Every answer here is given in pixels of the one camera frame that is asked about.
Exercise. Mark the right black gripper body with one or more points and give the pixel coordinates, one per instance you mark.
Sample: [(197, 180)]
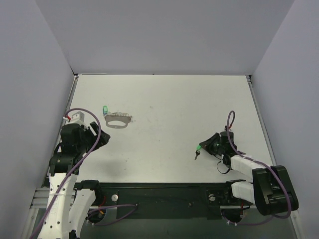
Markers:
[(212, 145)]

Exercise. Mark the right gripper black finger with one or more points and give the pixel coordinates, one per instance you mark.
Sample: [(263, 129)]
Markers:
[(211, 152), (211, 141)]

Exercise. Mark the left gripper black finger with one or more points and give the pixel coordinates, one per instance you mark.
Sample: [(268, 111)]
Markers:
[(95, 129), (103, 140)]

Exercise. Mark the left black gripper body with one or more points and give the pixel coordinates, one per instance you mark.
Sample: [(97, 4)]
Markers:
[(93, 134)]

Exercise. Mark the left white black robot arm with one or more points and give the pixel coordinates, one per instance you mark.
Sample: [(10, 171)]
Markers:
[(68, 201)]

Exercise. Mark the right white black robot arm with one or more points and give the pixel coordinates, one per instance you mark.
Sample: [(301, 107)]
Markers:
[(269, 187)]

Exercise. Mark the green blue key tag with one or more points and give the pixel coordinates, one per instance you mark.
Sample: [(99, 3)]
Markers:
[(105, 110)]

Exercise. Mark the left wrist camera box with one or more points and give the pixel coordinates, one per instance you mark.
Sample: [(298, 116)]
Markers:
[(78, 118)]

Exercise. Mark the aluminium frame rail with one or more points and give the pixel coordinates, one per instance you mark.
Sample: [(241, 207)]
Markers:
[(40, 198)]

